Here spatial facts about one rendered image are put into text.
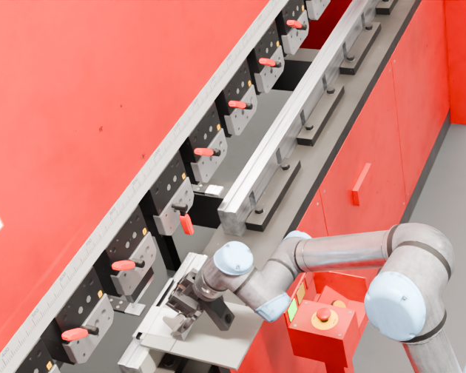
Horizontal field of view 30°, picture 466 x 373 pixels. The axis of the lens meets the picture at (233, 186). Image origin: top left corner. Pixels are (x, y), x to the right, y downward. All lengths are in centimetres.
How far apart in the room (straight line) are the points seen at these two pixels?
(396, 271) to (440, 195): 227
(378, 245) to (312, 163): 99
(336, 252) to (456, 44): 227
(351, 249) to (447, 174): 219
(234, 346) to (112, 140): 58
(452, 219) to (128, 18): 217
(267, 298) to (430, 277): 41
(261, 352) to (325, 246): 70
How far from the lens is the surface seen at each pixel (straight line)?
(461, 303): 344
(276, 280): 192
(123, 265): 192
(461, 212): 380
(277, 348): 262
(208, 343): 212
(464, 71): 408
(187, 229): 215
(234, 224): 251
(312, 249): 191
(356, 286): 248
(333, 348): 239
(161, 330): 218
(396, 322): 163
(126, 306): 227
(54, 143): 174
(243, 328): 213
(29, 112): 167
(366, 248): 180
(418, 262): 164
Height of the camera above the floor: 258
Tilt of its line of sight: 39 degrees down
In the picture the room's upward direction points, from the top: 15 degrees counter-clockwise
